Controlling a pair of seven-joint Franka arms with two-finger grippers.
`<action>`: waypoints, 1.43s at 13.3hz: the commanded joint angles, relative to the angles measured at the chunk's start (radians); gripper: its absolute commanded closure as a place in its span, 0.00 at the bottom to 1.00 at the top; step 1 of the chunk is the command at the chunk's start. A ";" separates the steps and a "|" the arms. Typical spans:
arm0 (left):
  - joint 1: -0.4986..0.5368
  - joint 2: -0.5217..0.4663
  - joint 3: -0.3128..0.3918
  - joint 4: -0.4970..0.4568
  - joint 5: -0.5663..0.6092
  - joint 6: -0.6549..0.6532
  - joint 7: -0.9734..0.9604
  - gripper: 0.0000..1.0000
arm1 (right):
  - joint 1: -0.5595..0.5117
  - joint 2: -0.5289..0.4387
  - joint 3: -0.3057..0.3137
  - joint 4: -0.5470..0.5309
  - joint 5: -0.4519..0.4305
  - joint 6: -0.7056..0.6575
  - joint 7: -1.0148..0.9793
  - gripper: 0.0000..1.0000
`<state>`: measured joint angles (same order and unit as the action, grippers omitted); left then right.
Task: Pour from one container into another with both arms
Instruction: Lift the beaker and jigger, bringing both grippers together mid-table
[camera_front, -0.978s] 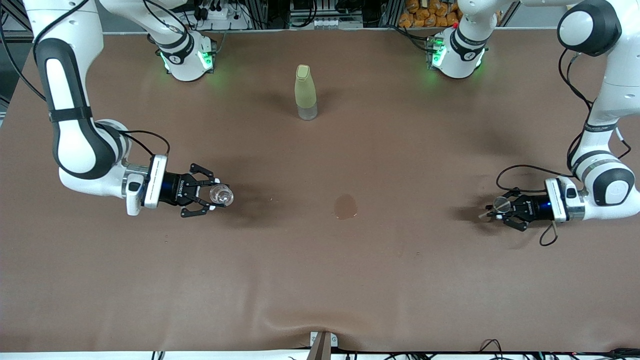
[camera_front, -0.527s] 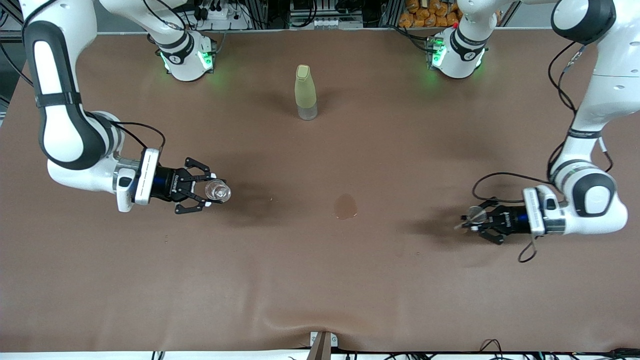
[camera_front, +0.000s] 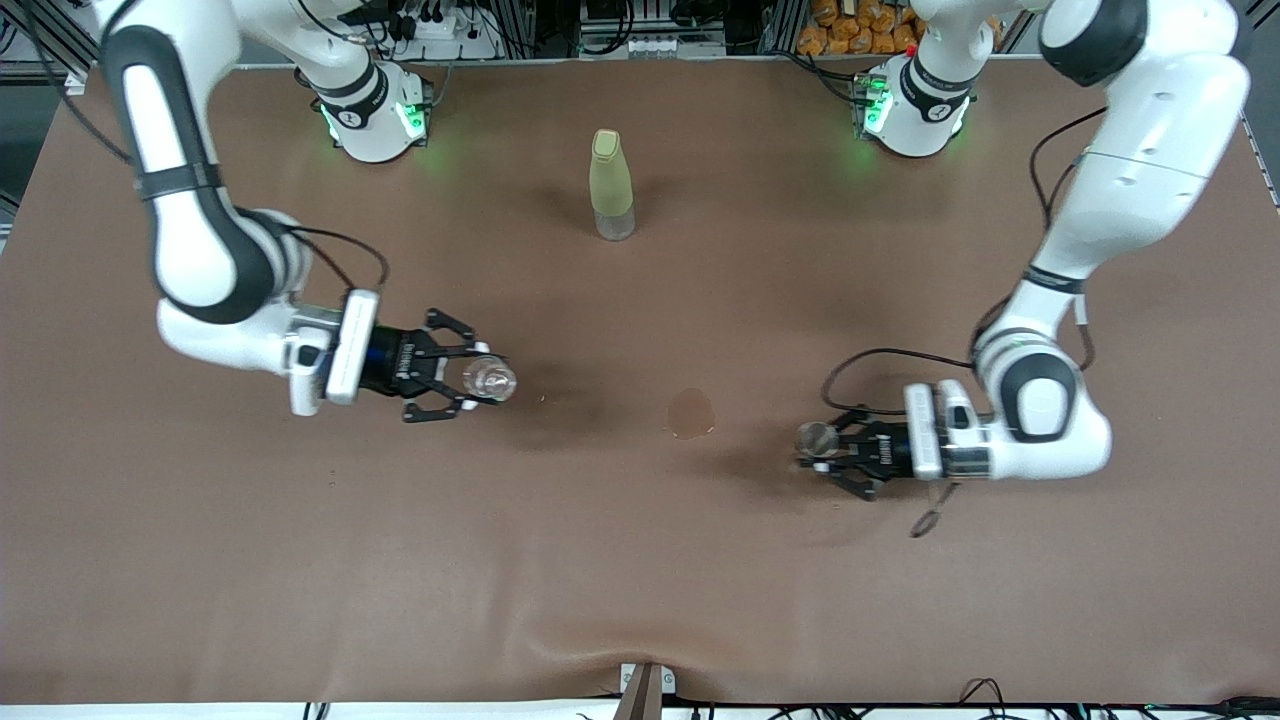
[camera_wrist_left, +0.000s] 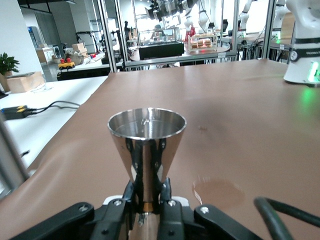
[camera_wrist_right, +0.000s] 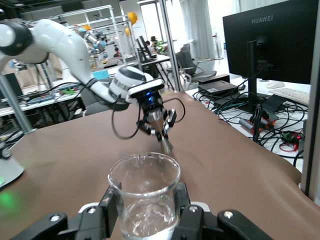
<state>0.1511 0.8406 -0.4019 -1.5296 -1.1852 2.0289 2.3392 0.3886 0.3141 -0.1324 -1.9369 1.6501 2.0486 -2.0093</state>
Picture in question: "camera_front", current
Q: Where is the steel cone jigger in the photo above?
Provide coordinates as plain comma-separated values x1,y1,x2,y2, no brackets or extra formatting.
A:
797,421,839,471

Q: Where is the clear glass cup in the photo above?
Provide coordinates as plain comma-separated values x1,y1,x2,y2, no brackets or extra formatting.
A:
462,356,518,403

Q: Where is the brown liquid puddle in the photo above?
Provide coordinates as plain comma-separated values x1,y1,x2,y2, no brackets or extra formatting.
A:
667,387,717,441

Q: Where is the green bottle with clear base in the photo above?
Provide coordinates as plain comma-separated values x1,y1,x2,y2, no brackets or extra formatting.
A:
588,128,638,243

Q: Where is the brown table mat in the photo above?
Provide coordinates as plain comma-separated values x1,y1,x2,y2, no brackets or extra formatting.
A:
0,55,1280,706

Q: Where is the white power strip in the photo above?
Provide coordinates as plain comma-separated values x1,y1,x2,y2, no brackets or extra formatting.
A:
385,0,501,61

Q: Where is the black white electronics unit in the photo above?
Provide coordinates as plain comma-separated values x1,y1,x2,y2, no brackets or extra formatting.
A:
578,0,728,59

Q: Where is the orange bread pile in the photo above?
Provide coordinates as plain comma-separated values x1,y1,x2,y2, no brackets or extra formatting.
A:
797,0,926,57

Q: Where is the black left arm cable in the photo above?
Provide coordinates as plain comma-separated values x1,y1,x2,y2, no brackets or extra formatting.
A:
820,105,1111,539

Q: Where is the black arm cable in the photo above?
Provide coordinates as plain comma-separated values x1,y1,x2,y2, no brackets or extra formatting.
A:
15,0,391,301
820,105,1111,539

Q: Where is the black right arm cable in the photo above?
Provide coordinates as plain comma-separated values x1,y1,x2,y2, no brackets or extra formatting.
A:
15,0,391,301

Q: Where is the metal table edge bracket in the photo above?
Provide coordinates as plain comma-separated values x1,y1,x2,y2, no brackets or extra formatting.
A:
614,662,677,720

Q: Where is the aluminium frame corner strut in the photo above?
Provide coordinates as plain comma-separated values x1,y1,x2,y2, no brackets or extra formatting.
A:
0,0,101,96

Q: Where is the black cable bundle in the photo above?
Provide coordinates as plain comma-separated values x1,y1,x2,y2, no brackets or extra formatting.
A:
690,697,1280,720

